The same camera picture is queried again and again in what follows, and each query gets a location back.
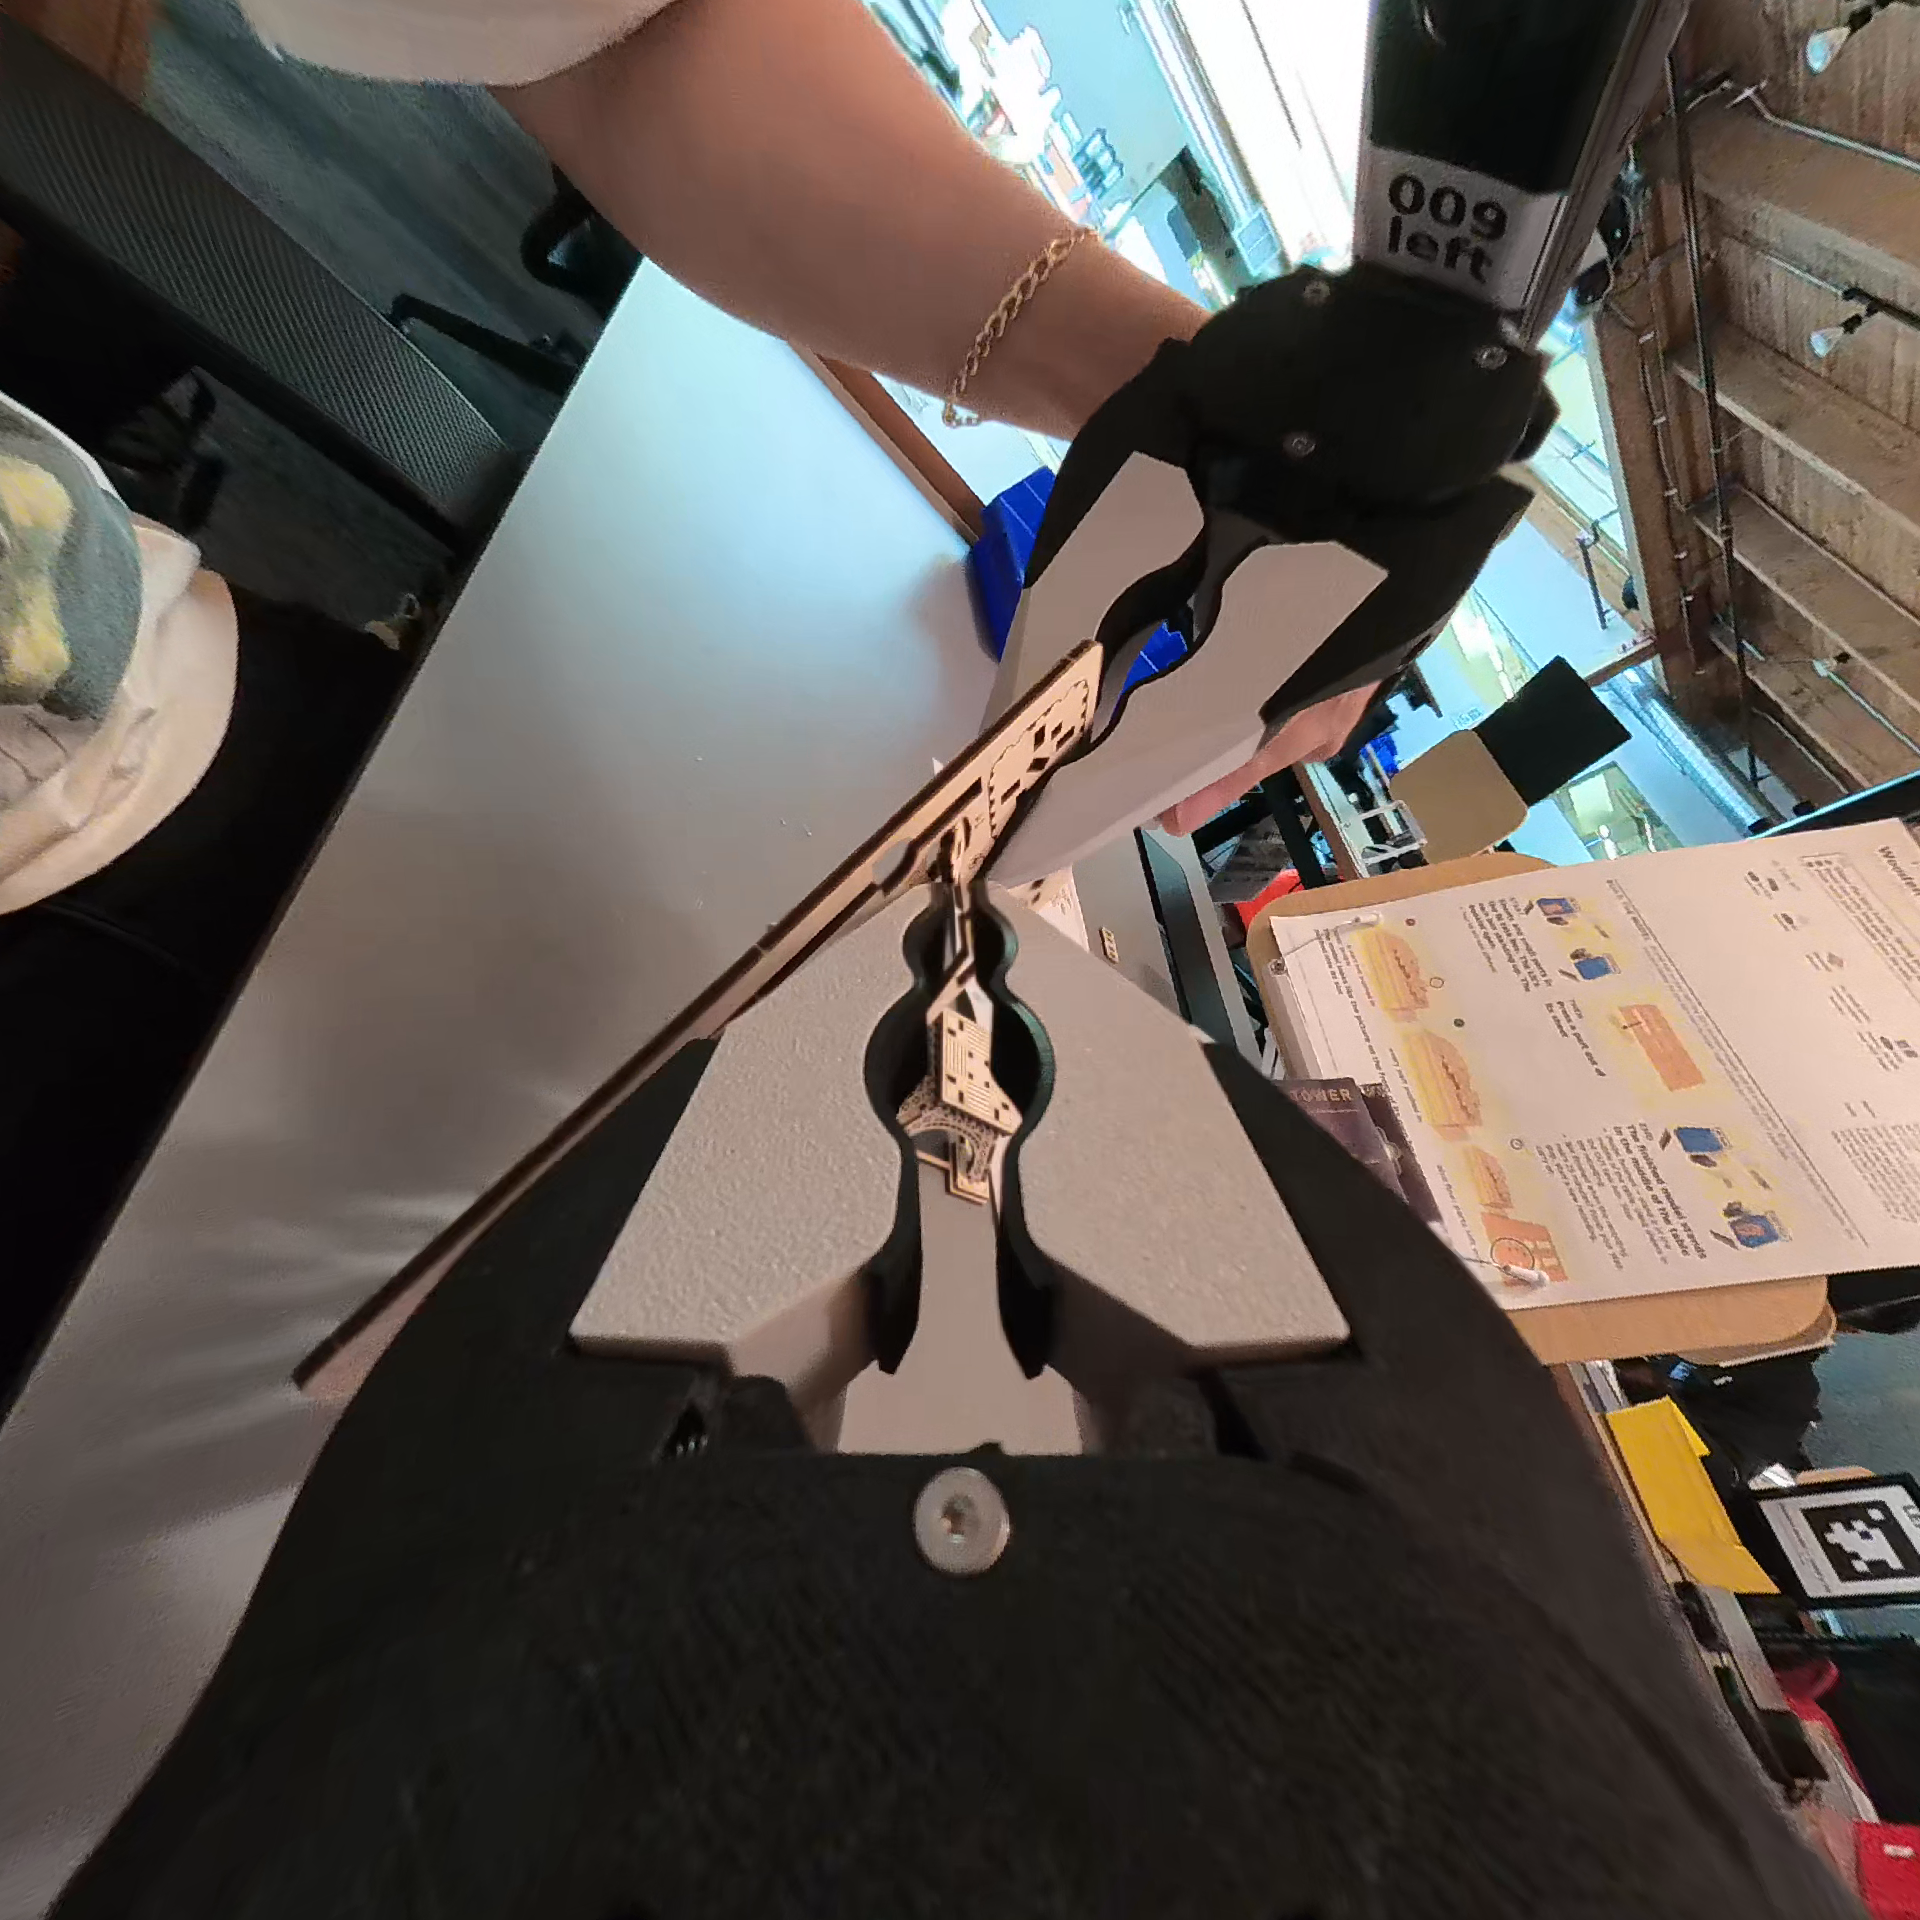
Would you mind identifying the yellow paper sheet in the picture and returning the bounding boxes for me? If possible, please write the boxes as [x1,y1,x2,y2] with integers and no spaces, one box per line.
[1602,1393,1782,1596]

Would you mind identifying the person's white sleeve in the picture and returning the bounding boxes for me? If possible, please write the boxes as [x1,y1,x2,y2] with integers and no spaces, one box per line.
[240,0,684,89]

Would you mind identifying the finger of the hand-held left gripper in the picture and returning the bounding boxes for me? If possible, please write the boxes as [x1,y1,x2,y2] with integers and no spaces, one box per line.
[988,539,1385,889]
[982,452,1217,724]

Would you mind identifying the grey desk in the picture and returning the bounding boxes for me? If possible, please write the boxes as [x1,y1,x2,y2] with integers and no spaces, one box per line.
[0,262,1254,1920]

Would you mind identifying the black office chair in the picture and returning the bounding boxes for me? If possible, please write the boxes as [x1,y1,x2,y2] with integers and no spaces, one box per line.
[0,23,634,633]

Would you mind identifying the black and white marker tag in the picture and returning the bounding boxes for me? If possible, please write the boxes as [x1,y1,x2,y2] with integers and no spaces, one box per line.
[1745,1473,1920,1609]

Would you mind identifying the white printed instruction sheet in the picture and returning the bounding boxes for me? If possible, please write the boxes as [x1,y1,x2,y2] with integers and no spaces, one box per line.
[1269,816,1920,1316]

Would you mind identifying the wooden tower puzzle piece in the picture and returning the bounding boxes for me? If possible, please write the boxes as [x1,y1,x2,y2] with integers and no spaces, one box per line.
[896,839,1041,1204]

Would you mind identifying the person's left hand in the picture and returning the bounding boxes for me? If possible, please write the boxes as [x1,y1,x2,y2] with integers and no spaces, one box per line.
[1160,678,1382,836]

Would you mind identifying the dark tower puzzle box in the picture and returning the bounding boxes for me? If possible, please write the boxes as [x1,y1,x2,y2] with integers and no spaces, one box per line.
[1281,1072,1445,1233]

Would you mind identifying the thin wooden puzzle sheet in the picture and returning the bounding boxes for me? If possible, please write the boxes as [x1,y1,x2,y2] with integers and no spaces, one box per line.
[293,641,1108,1393]

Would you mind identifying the black and tan board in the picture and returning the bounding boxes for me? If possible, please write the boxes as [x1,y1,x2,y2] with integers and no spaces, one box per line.
[1387,656,1632,867]

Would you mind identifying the gold chain bracelet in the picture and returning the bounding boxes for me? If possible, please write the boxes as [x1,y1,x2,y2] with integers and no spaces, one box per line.
[939,224,1099,432]

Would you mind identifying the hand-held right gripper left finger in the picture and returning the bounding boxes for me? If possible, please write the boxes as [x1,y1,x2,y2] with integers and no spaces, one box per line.
[570,883,969,1454]

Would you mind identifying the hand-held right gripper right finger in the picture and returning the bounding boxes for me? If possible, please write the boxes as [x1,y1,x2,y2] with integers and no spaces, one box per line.
[982,884,1353,1419]

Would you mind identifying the blue plastic bin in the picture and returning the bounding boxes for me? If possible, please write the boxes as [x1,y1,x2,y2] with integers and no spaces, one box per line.
[966,464,1190,694]

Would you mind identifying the person's printed shirt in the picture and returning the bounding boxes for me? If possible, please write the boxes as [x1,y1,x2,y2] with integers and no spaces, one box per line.
[0,390,242,921]

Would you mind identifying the person's left forearm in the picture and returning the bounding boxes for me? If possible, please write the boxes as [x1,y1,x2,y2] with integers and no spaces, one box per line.
[492,53,1221,440]

